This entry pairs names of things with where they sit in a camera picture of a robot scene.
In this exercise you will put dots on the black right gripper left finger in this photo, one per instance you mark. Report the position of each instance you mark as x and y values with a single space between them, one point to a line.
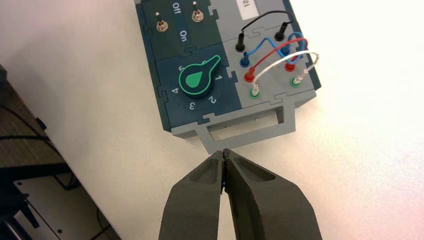
195 205

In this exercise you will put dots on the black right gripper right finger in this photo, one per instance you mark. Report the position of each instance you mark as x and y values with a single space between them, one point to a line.
265 208

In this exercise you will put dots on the green pointer rotary knob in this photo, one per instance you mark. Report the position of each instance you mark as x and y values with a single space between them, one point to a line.
195 81

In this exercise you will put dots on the green banana socket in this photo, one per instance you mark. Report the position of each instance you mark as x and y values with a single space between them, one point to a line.
294 82
254 96

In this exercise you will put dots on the black table edge clamp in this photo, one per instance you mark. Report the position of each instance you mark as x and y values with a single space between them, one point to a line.
41 124

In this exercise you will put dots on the blue and grey task box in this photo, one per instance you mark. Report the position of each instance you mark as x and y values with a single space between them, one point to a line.
228 20

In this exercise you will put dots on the white paper label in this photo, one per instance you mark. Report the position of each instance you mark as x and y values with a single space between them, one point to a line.
247 8

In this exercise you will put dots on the grey metal base plate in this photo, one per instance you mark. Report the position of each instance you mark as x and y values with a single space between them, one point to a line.
46 205

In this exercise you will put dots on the metal toggle switch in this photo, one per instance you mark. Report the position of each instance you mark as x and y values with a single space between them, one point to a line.
197 14
161 24

